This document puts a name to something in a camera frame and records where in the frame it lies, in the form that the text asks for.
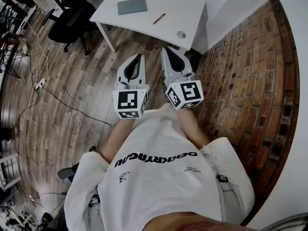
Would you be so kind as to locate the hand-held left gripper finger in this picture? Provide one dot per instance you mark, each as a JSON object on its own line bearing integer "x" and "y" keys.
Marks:
{"x": 123, "y": 70}
{"x": 143, "y": 68}

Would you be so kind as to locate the red pen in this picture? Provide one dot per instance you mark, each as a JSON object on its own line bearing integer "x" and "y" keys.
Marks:
{"x": 159, "y": 19}

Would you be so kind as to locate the white power strip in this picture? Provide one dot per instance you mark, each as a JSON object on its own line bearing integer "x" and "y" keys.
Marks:
{"x": 40, "y": 83}

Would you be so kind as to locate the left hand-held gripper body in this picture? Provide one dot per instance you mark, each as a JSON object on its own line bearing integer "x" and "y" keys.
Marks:
{"x": 127, "y": 100}

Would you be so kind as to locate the white printed t-shirt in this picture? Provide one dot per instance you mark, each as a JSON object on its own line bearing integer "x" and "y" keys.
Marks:
{"x": 158, "y": 182}

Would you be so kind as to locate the white desk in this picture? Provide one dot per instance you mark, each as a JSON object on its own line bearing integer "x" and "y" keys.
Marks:
{"x": 173, "y": 1}

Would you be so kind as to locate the person's left forearm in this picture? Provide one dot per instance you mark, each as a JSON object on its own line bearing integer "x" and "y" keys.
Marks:
{"x": 118, "y": 138}

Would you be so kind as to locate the grey notebook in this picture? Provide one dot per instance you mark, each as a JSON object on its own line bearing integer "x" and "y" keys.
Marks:
{"x": 132, "y": 6}

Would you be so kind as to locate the person's chin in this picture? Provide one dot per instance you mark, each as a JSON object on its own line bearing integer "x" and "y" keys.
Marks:
{"x": 192, "y": 224}

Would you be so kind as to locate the black office chair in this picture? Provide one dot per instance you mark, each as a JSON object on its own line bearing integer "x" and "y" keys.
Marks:
{"x": 69, "y": 20}

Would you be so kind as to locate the grey head camera mount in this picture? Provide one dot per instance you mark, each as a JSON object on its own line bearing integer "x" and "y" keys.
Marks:
{"x": 288, "y": 221}

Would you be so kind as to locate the person's right forearm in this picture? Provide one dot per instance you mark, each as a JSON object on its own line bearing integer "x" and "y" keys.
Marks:
{"x": 192, "y": 126}

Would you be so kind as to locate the brown stool with black legs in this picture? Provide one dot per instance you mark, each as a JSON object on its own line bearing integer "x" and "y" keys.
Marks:
{"x": 13, "y": 40}

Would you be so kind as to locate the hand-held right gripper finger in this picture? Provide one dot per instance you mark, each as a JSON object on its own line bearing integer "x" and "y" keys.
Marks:
{"x": 166, "y": 64}
{"x": 186, "y": 66}

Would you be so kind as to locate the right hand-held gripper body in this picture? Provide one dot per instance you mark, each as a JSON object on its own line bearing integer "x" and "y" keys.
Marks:
{"x": 190, "y": 91}

